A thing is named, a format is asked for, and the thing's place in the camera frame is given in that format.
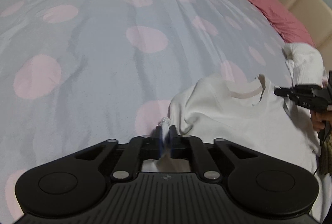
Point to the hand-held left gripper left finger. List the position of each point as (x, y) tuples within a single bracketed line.
[(157, 145)]

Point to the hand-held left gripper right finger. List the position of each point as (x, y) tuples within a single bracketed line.
[(174, 146)]

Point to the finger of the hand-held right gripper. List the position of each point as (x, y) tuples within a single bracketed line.
[(285, 93)]

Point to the white t-shirt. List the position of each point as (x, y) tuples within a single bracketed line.
[(233, 123)]

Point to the person's right hand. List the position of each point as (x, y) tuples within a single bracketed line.
[(319, 119)]

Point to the white ribbed garment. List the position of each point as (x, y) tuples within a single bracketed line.
[(306, 63)]

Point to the pink pillow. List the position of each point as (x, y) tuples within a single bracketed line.
[(280, 14)]

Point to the bed with pink dotted sheet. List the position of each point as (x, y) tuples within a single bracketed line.
[(103, 58)]

